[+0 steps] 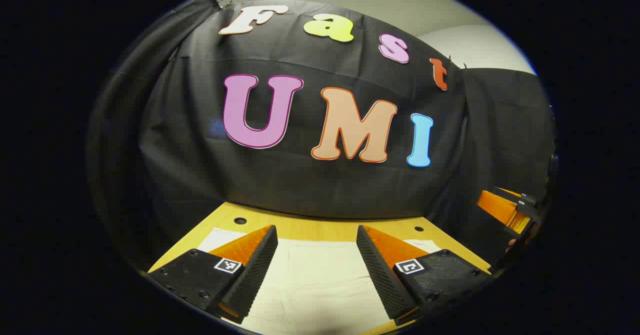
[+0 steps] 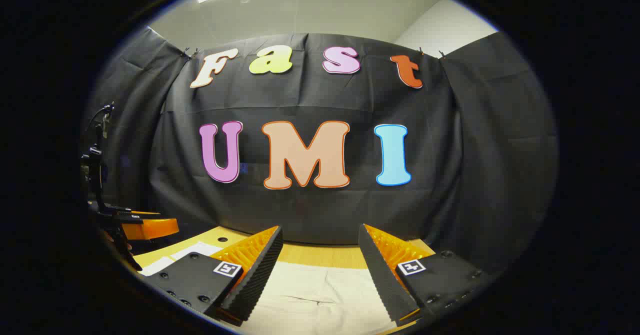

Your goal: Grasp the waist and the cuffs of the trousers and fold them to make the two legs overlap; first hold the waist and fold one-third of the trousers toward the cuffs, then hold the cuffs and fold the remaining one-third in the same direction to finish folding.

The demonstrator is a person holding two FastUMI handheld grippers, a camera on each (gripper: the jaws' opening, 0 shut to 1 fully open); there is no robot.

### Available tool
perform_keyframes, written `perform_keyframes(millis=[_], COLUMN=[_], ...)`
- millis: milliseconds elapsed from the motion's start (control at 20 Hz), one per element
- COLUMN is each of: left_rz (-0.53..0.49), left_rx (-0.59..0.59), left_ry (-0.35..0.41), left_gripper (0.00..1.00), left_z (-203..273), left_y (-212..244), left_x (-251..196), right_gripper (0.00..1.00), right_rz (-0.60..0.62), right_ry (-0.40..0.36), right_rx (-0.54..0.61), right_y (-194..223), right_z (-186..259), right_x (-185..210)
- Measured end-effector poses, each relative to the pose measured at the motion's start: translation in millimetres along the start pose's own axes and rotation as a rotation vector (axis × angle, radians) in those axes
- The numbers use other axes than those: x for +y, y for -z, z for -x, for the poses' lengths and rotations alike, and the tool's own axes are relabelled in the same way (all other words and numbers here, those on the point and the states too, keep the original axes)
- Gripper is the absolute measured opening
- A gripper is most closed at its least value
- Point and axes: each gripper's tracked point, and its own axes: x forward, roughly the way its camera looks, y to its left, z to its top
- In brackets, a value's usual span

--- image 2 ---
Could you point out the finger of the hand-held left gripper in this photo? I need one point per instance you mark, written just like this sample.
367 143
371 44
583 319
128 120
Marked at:
150 228

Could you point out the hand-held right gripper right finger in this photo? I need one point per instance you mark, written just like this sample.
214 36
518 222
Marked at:
380 275

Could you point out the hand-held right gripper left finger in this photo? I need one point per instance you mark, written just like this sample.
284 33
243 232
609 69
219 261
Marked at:
260 275

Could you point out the cream white jeans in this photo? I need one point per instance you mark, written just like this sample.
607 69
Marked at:
320 295

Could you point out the black backdrop cloth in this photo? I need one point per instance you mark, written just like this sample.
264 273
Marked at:
310 210

